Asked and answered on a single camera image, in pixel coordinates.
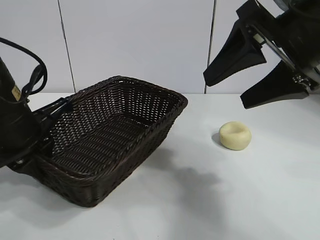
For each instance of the pale yellow egg yolk pastry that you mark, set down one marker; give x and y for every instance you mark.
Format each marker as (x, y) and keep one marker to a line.
(235, 137)

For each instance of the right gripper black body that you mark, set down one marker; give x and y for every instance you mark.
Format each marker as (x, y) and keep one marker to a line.
(297, 32)

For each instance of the dark brown wicker basket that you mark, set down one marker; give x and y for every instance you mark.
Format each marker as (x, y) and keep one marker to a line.
(105, 140)

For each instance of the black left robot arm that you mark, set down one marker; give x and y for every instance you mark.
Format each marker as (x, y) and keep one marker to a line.
(7, 82)

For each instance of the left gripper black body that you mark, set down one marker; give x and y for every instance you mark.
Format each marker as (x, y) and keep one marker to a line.
(17, 135)

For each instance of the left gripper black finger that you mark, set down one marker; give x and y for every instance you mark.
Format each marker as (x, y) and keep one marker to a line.
(53, 108)
(27, 165)

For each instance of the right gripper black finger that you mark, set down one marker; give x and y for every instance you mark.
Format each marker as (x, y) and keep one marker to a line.
(235, 57)
(275, 87)

